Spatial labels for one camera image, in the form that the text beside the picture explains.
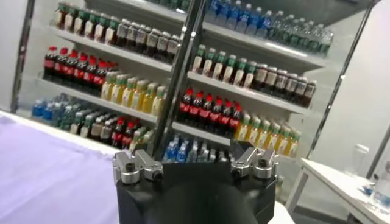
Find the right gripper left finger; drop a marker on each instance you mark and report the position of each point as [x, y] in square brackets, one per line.
[134, 167]

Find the white side table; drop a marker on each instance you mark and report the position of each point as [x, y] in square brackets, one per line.
[335, 182]

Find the tea bottle green cap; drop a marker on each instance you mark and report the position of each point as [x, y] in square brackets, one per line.
[110, 31]
[198, 61]
[218, 67]
[69, 19]
[249, 77]
[229, 70]
[208, 64]
[89, 25]
[60, 16]
[79, 22]
[100, 28]
[239, 74]

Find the dark bottle white label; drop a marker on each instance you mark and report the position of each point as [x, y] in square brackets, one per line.
[280, 83]
[291, 87]
[300, 90]
[122, 32]
[172, 47]
[132, 35]
[141, 38]
[309, 94]
[152, 41]
[163, 44]

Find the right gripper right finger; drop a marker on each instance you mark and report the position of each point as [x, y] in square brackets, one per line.
[259, 164]

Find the clear bottle white cap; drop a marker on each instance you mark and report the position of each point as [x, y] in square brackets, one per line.
[360, 158]

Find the white beverage display shelf unit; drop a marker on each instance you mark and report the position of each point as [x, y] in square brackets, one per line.
[243, 38]
[106, 48]

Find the blue water bottle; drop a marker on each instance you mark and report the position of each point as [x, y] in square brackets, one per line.
[48, 111]
[182, 152]
[264, 25]
[233, 16]
[171, 151]
[243, 19]
[221, 14]
[253, 22]
[211, 12]
[38, 108]

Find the dark bottle white cap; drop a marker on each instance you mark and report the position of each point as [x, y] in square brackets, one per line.
[76, 123]
[97, 129]
[86, 126]
[106, 132]

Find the small blue wrapper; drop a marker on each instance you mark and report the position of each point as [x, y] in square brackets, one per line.
[368, 190]

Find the cola bottle red cap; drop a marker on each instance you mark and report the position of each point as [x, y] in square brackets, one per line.
[70, 69]
[196, 110]
[206, 113]
[90, 76]
[118, 135]
[235, 122]
[225, 119]
[50, 64]
[215, 116]
[128, 137]
[80, 73]
[186, 106]
[100, 79]
[60, 66]

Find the clear water bottle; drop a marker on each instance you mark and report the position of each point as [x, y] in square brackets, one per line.
[203, 154]
[297, 33]
[306, 36]
[316, 39]
[326, 43]
[275, 27]
[286, 30]
[59, 115]
[67, 119]
[192, 153]

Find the dark bottle beige label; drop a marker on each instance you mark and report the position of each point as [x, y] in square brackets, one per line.
[260, 77]
[270, 80]

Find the black slanted post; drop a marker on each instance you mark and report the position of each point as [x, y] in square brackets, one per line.
[22, 54]

